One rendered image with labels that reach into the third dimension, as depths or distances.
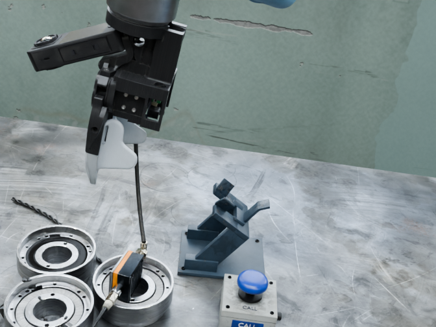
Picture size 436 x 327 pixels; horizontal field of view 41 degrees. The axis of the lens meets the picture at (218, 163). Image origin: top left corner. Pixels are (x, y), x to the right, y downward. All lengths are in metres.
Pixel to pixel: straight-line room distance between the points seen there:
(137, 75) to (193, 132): 1.81
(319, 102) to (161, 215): 1.52
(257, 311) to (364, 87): 1.74
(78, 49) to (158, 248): 0.36
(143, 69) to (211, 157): 0.51
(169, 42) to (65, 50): 0.11
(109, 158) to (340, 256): 0.43
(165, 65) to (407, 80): 1.85
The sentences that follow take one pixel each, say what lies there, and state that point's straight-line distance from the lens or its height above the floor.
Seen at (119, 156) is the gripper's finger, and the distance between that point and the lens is 0.68.
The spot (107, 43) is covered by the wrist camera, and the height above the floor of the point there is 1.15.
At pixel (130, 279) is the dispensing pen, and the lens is 0.73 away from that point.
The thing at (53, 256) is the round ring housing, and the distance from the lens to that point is 0.86.
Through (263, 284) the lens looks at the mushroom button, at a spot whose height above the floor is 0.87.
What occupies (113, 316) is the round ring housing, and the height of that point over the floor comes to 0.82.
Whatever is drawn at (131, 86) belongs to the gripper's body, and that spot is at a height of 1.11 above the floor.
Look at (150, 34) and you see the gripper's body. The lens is 0.62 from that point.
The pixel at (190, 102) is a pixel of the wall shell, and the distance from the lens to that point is 2.39.
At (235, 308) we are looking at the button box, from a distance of 0.74.
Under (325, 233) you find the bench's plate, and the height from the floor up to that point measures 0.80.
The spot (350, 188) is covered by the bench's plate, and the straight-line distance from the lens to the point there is 1.13.
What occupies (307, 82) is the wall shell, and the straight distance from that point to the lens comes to 2.35.
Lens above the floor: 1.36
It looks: 30 degrees down
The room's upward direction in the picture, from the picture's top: 8 degrees clockwise
